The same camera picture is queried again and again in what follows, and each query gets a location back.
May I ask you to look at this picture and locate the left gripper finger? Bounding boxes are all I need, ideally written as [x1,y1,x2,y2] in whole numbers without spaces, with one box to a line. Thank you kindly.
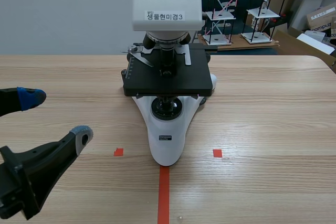
[0,87,47,118]

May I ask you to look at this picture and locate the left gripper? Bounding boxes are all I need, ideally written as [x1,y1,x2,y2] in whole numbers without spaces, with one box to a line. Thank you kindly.
[0,125,94,221]

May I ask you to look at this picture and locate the white and black microscope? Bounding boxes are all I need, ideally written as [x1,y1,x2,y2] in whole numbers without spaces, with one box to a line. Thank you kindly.
[121,0,219,168]

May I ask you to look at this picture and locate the wooden board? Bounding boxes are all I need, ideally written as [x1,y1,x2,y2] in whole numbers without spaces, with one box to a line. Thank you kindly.
[196,33,280,52]

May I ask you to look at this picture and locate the tiered model with coloured straws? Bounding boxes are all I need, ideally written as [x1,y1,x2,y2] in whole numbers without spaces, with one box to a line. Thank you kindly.
[205,0,241,47]

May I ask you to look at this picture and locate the tiered model with black rods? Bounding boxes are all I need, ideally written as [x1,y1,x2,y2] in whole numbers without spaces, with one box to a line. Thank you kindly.
[240,0,291,45]

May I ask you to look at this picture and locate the large open cardboard box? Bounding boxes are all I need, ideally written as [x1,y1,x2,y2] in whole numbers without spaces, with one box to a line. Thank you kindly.
[272,26,336,76]

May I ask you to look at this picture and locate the small brown cardboard box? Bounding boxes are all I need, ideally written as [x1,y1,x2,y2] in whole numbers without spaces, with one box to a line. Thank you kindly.
[305,4,336,32]

